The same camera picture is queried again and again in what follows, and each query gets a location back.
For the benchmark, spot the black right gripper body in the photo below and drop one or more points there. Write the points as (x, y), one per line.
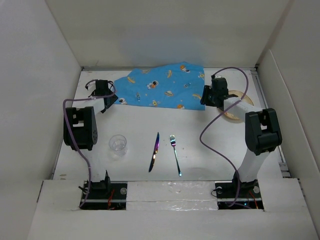
(209, 96)

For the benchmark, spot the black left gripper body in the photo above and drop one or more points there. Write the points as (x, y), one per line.
(112, 100)

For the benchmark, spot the blue space-print cloth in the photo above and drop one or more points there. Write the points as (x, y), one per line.
(175, 86)

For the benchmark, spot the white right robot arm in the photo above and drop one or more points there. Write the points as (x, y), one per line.
(262, 130)

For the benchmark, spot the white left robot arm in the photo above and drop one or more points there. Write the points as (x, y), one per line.
(80, 130)

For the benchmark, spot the clear plastic cup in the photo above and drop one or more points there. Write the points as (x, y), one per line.
(118, 146)

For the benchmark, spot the iridescent fork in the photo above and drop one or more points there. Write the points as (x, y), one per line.
(173, 144)

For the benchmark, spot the iridescent knife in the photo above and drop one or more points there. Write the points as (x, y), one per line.
(155, 151)

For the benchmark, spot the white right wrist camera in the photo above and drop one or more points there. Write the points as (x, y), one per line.
(216, 76)

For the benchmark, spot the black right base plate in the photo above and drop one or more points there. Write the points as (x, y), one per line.
(228, 198)

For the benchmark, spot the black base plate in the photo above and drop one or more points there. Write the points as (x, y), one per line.
(102, 197)
(228, 198)

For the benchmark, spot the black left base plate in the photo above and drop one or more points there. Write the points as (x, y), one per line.
(102, 197)

